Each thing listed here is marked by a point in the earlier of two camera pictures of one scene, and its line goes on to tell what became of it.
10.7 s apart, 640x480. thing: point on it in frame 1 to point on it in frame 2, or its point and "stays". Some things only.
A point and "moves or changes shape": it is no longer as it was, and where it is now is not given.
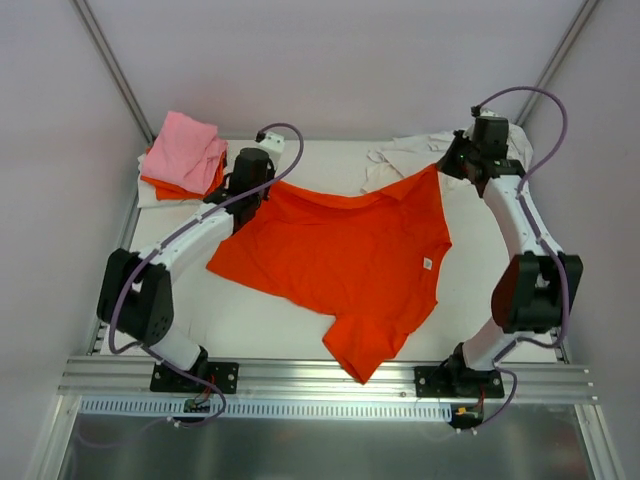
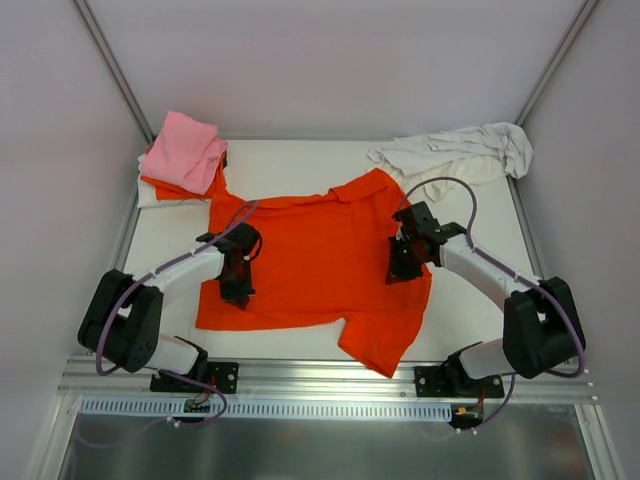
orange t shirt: (371, 261) moves or changes shape
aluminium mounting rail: (326, 380) stays
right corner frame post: (580, 19) stays
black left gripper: (248, 211) to (236, 282)
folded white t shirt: (147, 192) stays
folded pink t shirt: (185, 153) stays
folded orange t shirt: (168, 191) stays
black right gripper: (451, 161) to (403, 261)
